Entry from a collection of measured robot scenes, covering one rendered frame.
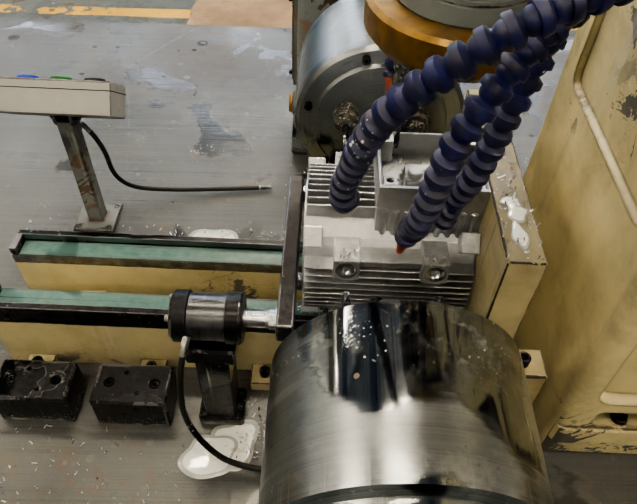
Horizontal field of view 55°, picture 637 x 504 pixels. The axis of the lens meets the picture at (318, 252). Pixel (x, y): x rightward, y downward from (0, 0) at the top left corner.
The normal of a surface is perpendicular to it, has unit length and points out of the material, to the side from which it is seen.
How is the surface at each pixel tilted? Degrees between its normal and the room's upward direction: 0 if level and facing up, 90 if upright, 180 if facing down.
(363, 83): 90
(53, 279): 90
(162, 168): 0
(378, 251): 0
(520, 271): 90
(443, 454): 6
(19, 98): 52
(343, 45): 28
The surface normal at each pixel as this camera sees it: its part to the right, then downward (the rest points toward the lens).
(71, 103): 0.00, 0.17
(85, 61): 0.03, -0.67
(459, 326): 0.32, -0.63
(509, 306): -0.03, 0.74
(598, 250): -1.00, -0.04
